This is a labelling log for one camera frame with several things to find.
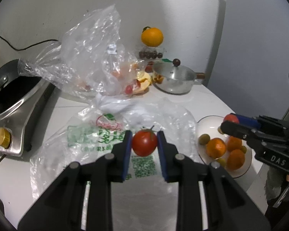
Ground induction cooker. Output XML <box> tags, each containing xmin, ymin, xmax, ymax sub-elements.
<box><xmin>0</xmin><ymin>76</ymin><xmax>55</xmax><ymax>157</ymax></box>

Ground longan fruit four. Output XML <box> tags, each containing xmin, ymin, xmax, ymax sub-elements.
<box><xmin>218</xmin><ymin>127</ymin><xmax>224</xmax><ymax>135</ymax></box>

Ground black power cable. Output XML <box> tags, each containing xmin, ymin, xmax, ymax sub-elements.
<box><xmin>0</xmin><ymin>28</ymin><xmax>59</xmax><ymax>52</ymax></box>

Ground clear box of dark fruits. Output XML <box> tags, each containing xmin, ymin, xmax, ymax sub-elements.
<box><xmin>136</xmin><ymin>45</ymin><xmax>165</xmax><ymax>60</ymax></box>

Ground steel saucepan with lid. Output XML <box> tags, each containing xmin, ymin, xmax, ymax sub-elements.
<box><xmin>152</xmin><ymin>59</ymin><xmax>205</xmax><ymax>95</ymax></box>

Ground tangerine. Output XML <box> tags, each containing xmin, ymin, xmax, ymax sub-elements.
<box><xmin>227</xmin><ymin>136</ymin><xmax>242</xmax><ymax>152</ymax></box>
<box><xmin>206</xmin><ymin>138</ymin><xmax>227</xmax><ymax>159</ymax></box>
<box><xmin>227</xmin><ymin>149</ymin><xmax>245</xmax><ymax>171</ymax></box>

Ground longan fruit three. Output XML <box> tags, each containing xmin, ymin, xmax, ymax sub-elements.
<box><xmin>241</xmin><ymin>146</ymin><xmax>247</xmax><ymax>154</ymax></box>

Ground black frying pan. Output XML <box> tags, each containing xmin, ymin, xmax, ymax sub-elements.
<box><xmin>0</xmin><ymin>59</ymin><xmax>41</xmax><ymax>114</ymax></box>

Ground longan fruit one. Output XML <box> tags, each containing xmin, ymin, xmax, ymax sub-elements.
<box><xmin>216</xmin><ymin>157</ymin><xmax>227</xmax><ymax>168</ymax></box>

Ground cherry tomato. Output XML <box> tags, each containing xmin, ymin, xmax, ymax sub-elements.
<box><xmin>131</xmin><ymin>129</ymin><xmax>158</xmax><ymax>157</ymax></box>
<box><xmin>223</xmin><ymin>114</ymin><xmax>240</xmax><ymax>124</ymax></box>

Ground flat printed plastic bag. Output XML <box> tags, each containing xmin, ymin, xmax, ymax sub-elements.
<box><xmin>30</xmin><ymin>96</ymin><xmax>200</xmax><ymax>199</ymax></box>

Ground orange peel pieces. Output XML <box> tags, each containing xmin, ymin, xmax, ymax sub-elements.
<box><xmin>117</xmin><ymin>62</ymin><xmax>164</xmax><ymax>95</ymax></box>

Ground large orange on box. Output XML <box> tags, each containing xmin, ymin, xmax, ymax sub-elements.
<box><xmin>141</xmin><ymin>27</ymin><xmax>164</xmax><ymax>47</ymax></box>

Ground white round plate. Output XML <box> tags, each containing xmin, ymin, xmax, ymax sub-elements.
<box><xmin>197</xmin><ymin>116</ymin><xmax>252</xmax><ymax>178</ymax></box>

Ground longan fruit two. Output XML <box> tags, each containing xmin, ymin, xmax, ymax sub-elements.
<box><xmin>198</xmin><ymin>134</ymin><xmax>210</xmax><ymax>146</ymax></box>

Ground crumpled clear plastic bag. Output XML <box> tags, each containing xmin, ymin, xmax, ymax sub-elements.
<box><xmin>18</xmin><ymin>5</ymin><xmax>146</xmax><ymax>102</ymax></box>

